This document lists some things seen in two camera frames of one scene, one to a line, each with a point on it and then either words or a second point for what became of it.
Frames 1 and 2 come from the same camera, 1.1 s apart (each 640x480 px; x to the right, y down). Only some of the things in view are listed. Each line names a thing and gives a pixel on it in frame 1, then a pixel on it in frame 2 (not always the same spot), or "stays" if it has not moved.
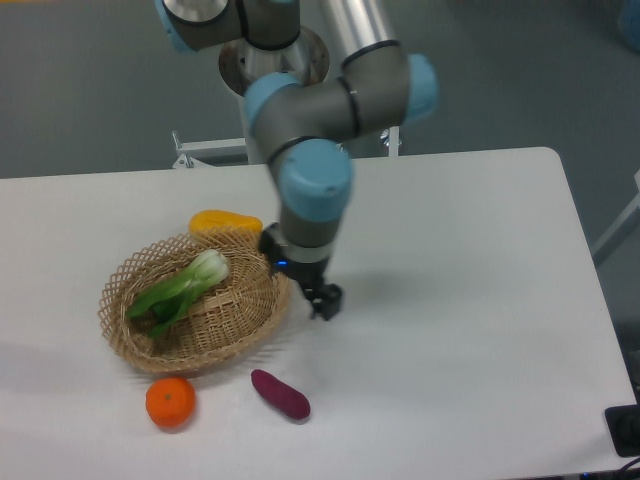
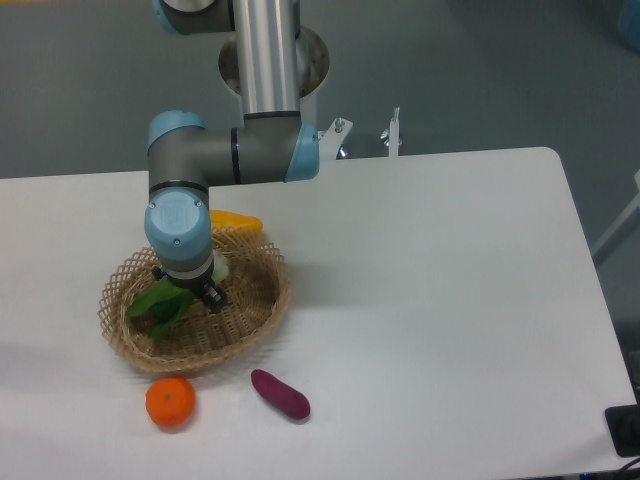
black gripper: (324, 298) to (214, 297)
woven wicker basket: (223, 318) stays
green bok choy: (168, 305) stays
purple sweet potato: (282, 395) stays
